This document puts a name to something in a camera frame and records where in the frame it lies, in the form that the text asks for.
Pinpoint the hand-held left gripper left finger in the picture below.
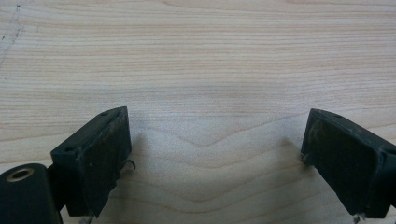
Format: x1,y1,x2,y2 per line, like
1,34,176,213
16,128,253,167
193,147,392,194
49,105,133,218

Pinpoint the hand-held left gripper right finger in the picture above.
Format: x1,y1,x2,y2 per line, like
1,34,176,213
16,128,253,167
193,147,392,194
300,107,396,219

